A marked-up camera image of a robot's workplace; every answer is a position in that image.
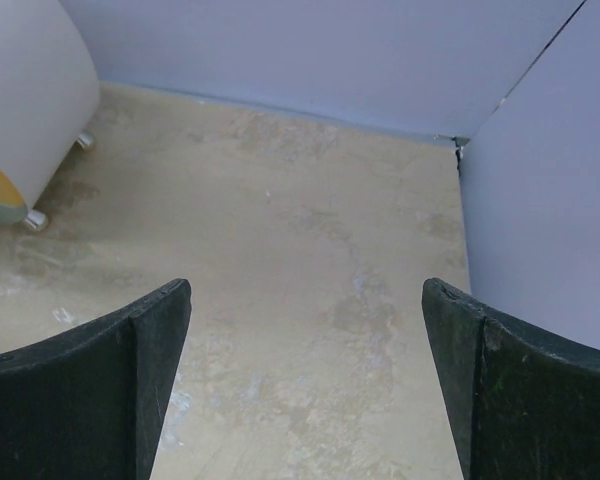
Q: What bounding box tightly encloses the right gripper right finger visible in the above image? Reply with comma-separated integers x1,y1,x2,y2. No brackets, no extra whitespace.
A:
421,278,600,479

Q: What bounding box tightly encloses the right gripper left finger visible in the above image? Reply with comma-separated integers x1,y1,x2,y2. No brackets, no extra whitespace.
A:
0,279,192,479

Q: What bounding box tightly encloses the white round drawer cabinet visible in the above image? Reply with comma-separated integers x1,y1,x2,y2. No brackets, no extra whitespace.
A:
0,1,100,231

